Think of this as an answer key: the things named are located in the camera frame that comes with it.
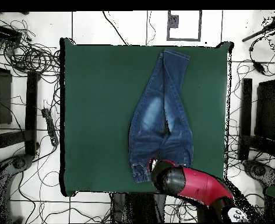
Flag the blue denim jeans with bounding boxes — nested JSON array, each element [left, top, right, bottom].
[[127, 48, 195, 183]]

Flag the black flat panel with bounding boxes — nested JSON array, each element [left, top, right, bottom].
[[0, 66, 13, 125], [255, 79, 275, 141]]

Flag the dark green table cloth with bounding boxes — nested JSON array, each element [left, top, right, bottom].
[[59, 37, 234, 197]]

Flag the dark stand base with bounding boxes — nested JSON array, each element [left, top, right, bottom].
[[242, 159, 275, 187], [0, 153, 34, 223]]

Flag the black upright stand bar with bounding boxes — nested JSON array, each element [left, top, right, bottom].
[[238, 78, 253, 160], [24, 70, 39, 156]]

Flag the long black power strip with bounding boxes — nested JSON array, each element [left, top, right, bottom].
[[41, 107, 59, 147]]

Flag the black power adapter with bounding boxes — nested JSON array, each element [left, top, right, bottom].
[[252, 60, 266, 75]]

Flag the black tripod leg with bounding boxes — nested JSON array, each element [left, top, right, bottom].
[[241, 22, 275, 43]]

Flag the black box device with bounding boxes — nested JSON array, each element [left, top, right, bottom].
[[0, 23, 23, 44]]

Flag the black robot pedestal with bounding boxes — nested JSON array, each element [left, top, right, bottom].
[[110, 192, 167, 223]]

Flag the black floor cable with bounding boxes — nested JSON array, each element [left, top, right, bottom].
[[102, 10, 129, 46]]

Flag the tangled black cable bundle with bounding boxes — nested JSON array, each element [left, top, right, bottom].
[[2, 19, 60, 75]]

